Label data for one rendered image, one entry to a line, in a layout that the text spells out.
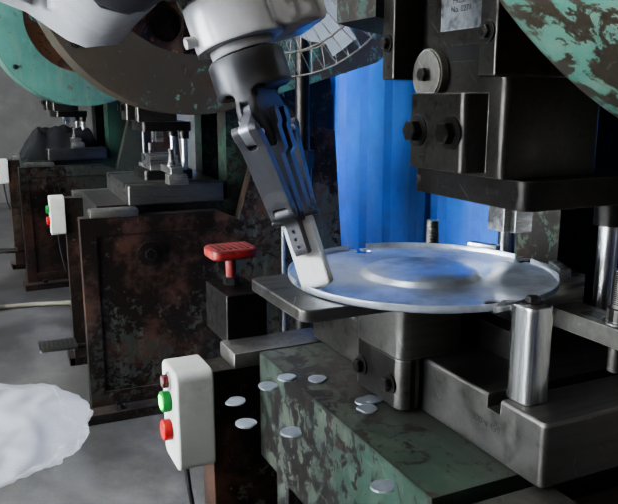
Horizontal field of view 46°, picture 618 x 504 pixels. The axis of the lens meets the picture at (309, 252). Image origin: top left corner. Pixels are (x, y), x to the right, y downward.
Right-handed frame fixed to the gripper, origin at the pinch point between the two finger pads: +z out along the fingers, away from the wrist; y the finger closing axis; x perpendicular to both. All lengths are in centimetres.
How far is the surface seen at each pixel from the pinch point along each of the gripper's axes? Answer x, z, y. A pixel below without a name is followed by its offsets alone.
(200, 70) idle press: -57, -42, -117
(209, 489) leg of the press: -30.4, 30.0, -15.7
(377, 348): 2.0, 12.8, -6.1
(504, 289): 16.7, 9.6, -5.8
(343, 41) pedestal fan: -9, -30, -81
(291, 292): -2.6, 3.3, 1.0
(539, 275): 19.9, 10.7, -12.9
